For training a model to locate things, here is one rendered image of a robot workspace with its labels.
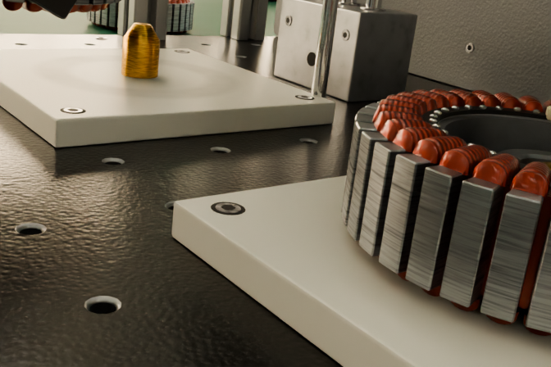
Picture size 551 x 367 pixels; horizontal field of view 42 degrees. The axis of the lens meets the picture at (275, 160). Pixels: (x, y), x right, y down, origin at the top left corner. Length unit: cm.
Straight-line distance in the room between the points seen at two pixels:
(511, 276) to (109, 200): 14
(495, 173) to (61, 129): 19
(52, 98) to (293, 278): 18
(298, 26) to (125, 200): 25
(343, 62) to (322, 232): 24
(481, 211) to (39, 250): 12
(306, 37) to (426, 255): 31
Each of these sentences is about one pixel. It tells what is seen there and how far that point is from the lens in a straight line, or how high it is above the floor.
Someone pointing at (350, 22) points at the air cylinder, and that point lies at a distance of 43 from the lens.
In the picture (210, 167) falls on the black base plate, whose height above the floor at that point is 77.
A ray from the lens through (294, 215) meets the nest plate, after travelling 21.
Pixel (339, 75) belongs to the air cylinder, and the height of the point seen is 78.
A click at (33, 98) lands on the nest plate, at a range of 33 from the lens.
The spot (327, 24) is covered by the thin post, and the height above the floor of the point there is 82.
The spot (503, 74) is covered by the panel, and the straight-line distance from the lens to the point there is 52.
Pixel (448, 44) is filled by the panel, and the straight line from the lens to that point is 55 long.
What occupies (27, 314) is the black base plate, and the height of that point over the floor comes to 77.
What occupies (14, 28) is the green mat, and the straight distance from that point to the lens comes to 73.
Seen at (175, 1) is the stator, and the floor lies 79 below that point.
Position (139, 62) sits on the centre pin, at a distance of 38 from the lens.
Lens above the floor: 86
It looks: 17 degrees down
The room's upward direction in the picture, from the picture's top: 7 degrees clockwise
